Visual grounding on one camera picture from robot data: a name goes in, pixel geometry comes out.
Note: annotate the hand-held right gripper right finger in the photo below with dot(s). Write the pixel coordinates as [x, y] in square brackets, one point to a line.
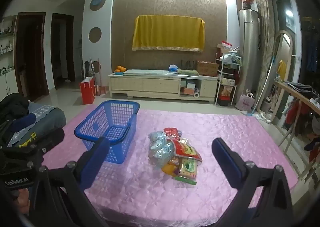
[227, 164]

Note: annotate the red and yellow snack packet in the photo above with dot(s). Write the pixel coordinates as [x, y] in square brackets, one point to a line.
[187, 150]

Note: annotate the orange storage box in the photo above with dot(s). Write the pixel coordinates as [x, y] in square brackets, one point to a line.
[187, 91]

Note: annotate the white rack with boxes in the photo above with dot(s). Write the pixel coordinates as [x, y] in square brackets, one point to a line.
[227, 81]

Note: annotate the dark wooden door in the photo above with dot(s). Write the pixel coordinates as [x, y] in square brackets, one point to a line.
[32, 54]
[62, 49]

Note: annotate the round wall decor blue plate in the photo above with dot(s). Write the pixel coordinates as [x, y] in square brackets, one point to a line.
[97, 1]

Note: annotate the yellow cloth cover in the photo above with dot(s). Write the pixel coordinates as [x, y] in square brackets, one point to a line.
[167, 31]

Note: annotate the pile of oranges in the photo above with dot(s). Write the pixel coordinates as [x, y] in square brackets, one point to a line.
[120, 68]

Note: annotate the red garment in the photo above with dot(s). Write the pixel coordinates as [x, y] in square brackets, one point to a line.
[300, 113]

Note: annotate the light blue lace cloth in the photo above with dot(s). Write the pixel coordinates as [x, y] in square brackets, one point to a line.
[41, 111]

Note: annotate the green snack packet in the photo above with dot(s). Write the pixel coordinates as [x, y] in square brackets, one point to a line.
[187, 170]

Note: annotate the round brown wall decor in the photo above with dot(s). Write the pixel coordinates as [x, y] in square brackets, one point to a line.
[95, 34]

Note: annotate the red paper bag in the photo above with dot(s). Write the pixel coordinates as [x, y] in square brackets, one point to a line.
[87, 90]

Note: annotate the arched standing mirror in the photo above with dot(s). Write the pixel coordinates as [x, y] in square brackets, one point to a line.
[282, 66]

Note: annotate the brown cardboard box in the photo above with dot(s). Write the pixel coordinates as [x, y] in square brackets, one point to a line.
[207, 68]

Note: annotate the black jacket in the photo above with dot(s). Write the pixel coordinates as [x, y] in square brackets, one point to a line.
[15, 106]

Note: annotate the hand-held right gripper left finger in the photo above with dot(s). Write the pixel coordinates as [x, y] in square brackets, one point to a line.
[93, 164]

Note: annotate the pink bag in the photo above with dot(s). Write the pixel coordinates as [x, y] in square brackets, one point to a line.
[245, 103]

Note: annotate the blue tissue box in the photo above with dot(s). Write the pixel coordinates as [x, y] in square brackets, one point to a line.
[173, 67]

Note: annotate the person's left hand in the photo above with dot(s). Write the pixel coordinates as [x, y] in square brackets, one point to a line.
[21, 200]

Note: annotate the blue plastic basket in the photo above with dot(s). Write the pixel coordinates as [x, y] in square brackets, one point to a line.
[117, 116]

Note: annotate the white shelf cabinet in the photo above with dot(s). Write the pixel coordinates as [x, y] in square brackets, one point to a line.
[7, 79]

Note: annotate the pink quilted blanket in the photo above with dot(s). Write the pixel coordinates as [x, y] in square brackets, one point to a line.
[200, 121]

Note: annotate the grey cloth with yellow print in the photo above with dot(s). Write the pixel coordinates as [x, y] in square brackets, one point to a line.
[55, 119]

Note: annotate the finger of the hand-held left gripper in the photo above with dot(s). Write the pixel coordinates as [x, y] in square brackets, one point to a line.
[50, 139]
[25, 120]

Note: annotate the silver standing air conditioner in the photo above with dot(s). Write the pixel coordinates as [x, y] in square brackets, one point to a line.
[247, 54]

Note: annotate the clear bag of light-blue candies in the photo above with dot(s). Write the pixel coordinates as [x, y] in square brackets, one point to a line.
[160, 149]

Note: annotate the wooden rack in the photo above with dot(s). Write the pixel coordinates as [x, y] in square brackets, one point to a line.
[287, 91]

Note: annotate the green folded cloth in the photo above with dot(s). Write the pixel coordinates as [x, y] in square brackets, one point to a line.
[187, 72]

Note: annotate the beige TV cabinet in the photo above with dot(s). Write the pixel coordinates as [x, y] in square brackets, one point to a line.
[150, 84]

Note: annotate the patterned beige curtain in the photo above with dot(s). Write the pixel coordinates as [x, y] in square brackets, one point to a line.
[265, 41]

